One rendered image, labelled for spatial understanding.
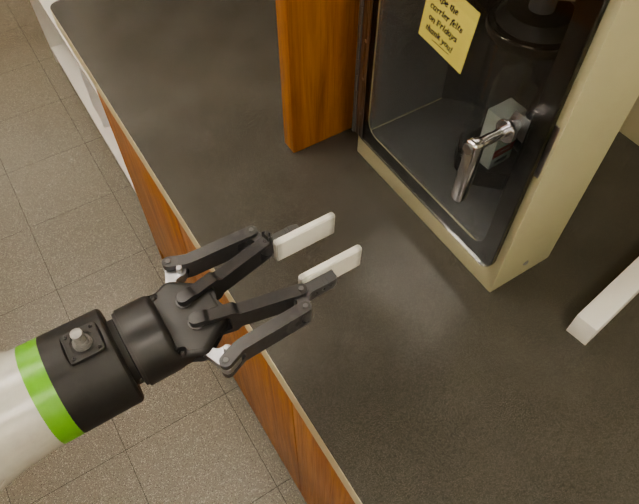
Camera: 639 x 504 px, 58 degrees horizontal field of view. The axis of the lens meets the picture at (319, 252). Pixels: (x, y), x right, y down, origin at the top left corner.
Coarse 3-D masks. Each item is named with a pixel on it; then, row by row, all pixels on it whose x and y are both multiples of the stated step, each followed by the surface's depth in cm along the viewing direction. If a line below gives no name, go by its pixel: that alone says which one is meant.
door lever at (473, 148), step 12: (504, 120) 59; (492, 132) 59; (504, 132) 59; (468, 144) 58; (480, 144) 58; (468, 156) 59; (480, 156) 59; (468, 168) 60; (456, 180) 63; (468, 180) 62; (456, 192) 64; (468, 192) 64
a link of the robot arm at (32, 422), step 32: (0, 352) 48; (32, 352) 47; (0, 384) 45; (32, 384) 45; (0, 416) 44; (32, 416) 45; (64, 416) 46; (0, 448) 44; (32, 448) 46; (0, 480) 45
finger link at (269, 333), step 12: (288, 312) 53; (300, 312) 53; (264, 324) 52; (276, 324) 52; (288, 324) 52; (300, 324) 54; (252, 336) 51; (264, 336) 51; (276, 336) 53; (228, 348) 51; (240, 348) 51; (252, 348) 51; (264, 348) 53; (228, 360) 50
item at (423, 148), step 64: (384, 0) 68; (512, 0) 52; (576, 0) 46; (384, 64) 74; (448, 64) 63; (512, 64) 55; (576, 64) 49; (384, 128) 82; (448, 128) 69; (448, 192) 75; (512, 192) 64
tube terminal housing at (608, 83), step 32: (608, 32) 47; (608, 64) 50; (576, 96) 52; (608, 96) 55; (576, 128) 56; (608, 128) 61; (576, 160) 62; (544, 192) 64; (576, 192) 69; (512, 224) 68; (544, 224) 71; (512, 256) 73; (544, 256) 81
